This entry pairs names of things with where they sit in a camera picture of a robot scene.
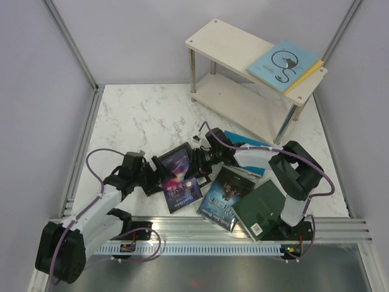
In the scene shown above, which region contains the white perforated cable duct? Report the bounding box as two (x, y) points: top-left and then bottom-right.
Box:
(95, 242), (298, 256)

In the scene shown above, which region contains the right aluminium frame post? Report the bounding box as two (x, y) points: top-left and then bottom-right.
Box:
(322, 0), (365, 63)

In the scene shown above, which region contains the dark blue Wuthering Heights book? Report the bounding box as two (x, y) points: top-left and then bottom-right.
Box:
(197, 166), (258, 232)

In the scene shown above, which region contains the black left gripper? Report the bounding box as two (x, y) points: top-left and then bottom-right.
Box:
(132, 156), (176, 196)

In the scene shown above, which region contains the bright blue book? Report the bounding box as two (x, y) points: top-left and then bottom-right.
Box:
(224, 131), (271, 178)

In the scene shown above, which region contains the white two-tier shelf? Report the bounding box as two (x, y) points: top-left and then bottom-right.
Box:
(185, 19), (327, 145)

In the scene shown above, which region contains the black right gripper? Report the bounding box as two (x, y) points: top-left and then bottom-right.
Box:
(184, 148), (222, 181)

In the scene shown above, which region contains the aluminium frame post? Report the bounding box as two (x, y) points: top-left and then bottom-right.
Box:
(322, 0), (365, 63)
(41, 0), (101, 92)

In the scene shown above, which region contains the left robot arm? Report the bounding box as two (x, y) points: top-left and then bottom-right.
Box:
(35, 152), (175, 283)

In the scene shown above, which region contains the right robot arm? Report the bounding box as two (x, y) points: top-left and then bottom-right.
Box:
(186, 128), (325, 242)

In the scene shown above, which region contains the left aluminium frame post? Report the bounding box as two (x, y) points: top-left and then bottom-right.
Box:
(41, 0), (101, 92)

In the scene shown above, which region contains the light blue cat book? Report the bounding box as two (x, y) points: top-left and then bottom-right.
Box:
(246, 40), (320, 93)

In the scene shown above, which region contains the purple galaxy cover book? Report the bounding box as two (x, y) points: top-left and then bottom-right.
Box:
(162, 149), (202, 214)

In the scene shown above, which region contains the aluminium front rail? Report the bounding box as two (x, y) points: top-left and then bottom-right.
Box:
(47, 216), (376, 244)

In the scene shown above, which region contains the yellow book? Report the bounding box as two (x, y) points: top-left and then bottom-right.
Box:
(284, 60), (324, 94)

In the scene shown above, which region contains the dark green book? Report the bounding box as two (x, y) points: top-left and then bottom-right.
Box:
(231, 179), (285, 242)

